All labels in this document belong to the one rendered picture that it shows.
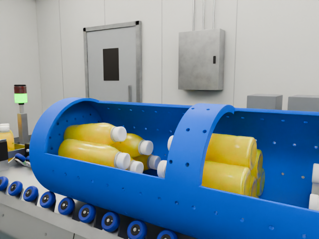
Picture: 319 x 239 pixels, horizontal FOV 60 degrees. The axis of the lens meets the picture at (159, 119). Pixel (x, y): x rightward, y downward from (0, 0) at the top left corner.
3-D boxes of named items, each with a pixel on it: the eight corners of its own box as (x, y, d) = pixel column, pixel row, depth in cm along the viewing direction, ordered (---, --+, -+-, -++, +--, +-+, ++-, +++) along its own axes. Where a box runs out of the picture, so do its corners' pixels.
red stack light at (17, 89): (18, 94, 149) (18, 86, 149) (11, 93, 152) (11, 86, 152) (29, 93, 155) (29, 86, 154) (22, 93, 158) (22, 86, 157)
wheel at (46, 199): (42, 189, 76) (47, 191, 78) (35, 206, 74) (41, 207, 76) (53, 190, 74) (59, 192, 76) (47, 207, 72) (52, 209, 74)
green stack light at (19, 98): (19, 103, 150) (18, 94, 149) (12, 102, 153) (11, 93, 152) (30, 102, 155) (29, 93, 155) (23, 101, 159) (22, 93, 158)
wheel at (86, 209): (80, 202, 69) (85, 204, 70) (74, 220, 66) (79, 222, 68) (94, 203, 67) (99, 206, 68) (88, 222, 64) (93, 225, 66)
